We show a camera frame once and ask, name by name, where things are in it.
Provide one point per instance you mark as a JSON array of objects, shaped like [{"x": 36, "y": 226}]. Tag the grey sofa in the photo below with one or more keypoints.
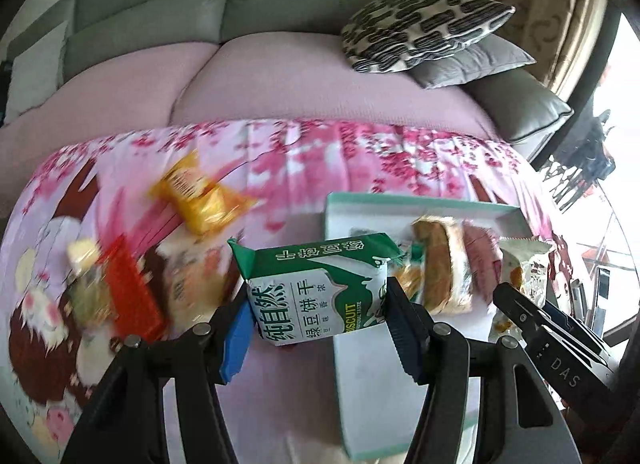
[{"x": 150, "y": 8}]

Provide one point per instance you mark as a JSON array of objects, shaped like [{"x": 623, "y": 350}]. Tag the beige patterned curtain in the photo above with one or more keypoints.
[{"x": 530, "y": 3}]

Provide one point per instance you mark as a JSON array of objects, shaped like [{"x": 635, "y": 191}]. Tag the green biscuit packet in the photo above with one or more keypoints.
[{"x": 310, "y": 294}]

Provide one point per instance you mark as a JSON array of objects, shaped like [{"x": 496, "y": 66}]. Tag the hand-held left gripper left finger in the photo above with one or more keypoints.
[{"x": 237, "y": 339}]

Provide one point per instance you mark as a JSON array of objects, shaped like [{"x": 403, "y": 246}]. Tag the pink printed blanket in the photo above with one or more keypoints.
[{"x": 300, "y": 163}]

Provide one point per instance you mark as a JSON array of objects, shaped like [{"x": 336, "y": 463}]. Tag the cream jelly cup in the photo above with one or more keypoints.
[{"x": 82, "y": 254}]

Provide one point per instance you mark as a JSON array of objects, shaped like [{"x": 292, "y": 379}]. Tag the teal shallow box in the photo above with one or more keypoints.
[{"x": 370, "y": 394}]

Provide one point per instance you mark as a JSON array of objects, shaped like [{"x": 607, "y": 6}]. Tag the tan bread packet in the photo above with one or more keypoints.
[{"x": 440, "y": 269}]

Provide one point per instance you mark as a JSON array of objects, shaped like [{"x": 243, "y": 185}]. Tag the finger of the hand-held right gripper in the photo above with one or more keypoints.
[
  {"x": 567, "y": 321},
  {"x": 517, "y": 314}
]

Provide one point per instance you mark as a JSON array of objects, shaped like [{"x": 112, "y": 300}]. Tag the pink biscuit packet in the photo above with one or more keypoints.
[{"x": 480, "y": 264}]

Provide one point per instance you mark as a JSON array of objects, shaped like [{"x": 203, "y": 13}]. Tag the bright red wafer packet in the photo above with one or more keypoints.
[{"x": 132, "y": 289}]

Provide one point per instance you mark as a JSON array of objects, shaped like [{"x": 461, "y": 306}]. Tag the small olive green packet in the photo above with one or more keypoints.
[{"x": 90, "y": 299}]

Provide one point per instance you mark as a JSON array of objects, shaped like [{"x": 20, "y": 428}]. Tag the pink sofa seat cover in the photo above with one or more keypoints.
[{"x": 300, "y": 83}]

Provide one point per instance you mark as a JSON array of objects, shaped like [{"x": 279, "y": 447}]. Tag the light grey pillow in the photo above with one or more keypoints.
[{"x": 35, "y": 73}]

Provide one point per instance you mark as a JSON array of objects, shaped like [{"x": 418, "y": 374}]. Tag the black and white patterned pillow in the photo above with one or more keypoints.
[{"x": 425, "y": 23}]

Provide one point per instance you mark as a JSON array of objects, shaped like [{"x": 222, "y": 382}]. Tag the cream cookie packet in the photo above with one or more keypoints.
[{"x": 525, "y": 256}]

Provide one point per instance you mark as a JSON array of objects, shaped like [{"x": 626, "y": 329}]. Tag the dark grey pillow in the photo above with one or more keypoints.
[{"x": 475, "y": 66}]

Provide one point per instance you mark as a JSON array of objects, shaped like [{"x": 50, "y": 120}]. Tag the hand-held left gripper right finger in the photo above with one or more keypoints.
[{"x": 400, "y": 334}]

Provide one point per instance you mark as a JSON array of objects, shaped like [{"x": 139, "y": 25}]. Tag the white bun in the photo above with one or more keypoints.
[{"x": 195, "y": 279}]

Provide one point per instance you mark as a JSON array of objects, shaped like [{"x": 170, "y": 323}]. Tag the yellow cake packet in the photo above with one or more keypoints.
[{"x": 200, "y": 199}]

